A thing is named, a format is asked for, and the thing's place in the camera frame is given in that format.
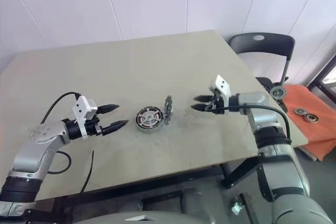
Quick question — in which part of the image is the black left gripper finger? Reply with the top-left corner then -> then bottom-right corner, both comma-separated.
97,104 -> 120,113
101,120 -> 129,136

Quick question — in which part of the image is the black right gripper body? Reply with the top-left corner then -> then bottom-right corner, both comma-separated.
209,91 -> 227,115

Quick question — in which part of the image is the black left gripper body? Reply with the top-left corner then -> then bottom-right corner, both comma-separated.
83,115 -> 104,137

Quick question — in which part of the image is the round silver motor lid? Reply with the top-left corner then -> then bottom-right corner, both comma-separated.
163,94 -> 176,125

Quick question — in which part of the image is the round silver motor housing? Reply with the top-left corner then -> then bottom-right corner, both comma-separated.
134,105 -> 164,134

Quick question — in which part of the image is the large grey bearing wheel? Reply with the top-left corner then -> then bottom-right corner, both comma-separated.
270,84 -> 287,101

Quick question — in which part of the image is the black table leg brace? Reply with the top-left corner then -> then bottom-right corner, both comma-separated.
222,155 -> 264,189

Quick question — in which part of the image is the black folding chair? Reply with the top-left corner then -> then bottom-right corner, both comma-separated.
228,32 -> 296,112

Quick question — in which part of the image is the small silver green floor object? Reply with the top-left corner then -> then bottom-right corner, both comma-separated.
230,195 -> 245,215

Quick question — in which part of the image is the orange cloth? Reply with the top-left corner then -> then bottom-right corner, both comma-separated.
282,84 -> 336,162

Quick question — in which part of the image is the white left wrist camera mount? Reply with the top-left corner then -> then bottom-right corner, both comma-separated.
72,95 -> 99,140

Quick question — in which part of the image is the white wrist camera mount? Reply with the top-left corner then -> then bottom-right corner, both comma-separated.
208,74 -> 232,115
72,95 -> 99,140

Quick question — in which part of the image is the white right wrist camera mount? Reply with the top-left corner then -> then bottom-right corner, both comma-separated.
208,74 -> 232,115

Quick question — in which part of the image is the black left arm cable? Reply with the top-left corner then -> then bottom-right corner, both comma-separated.
40,92 -> 96,194

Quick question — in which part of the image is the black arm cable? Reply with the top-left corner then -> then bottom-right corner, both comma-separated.
207,104 -> 292,144
40,92 -> 96,194

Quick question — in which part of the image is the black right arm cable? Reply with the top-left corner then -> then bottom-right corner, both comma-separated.
207,104 -> 292,144

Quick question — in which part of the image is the bearing ring with copper centre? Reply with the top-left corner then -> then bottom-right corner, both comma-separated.
303,113 -> 320,124

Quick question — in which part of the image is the dark window frame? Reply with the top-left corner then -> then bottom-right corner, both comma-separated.
308,55 -> 336,97

